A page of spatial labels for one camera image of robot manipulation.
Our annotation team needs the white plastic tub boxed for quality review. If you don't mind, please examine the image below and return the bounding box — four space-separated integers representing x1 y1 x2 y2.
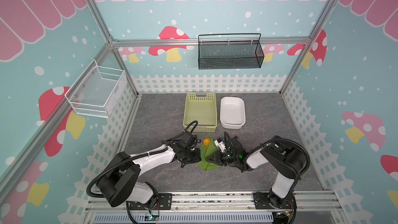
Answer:
220 96 246 130

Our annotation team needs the green perforated plastic basket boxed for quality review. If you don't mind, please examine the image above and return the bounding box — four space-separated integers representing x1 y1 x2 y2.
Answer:
183 92 218 133

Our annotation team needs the orange plastic spoon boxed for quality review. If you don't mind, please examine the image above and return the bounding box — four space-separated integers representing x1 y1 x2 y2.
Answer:
203 138 210 147

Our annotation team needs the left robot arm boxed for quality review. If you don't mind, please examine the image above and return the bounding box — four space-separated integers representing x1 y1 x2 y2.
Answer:
86 120 202 210

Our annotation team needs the green paper napkin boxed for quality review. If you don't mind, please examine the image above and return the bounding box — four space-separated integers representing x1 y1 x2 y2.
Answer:
196 135 222 172

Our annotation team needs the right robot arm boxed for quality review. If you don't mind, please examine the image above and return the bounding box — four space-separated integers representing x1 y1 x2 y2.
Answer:
206 132 311 209

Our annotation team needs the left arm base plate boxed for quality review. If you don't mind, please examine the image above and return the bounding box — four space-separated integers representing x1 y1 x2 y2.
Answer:
129 194 173 211

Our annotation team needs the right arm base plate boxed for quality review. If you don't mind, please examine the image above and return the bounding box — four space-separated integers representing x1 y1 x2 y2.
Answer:
253 191 295 210

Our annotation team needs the black wire mesh basket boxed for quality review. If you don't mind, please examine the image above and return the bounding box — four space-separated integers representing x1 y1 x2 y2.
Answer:
198 33 265 70

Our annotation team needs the aluminium mounting rail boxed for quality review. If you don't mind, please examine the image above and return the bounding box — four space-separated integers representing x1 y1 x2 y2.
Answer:
81 190 349 224

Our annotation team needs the white wire mesh basket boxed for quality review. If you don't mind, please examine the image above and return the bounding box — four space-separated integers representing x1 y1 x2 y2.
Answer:
65 60 127 118

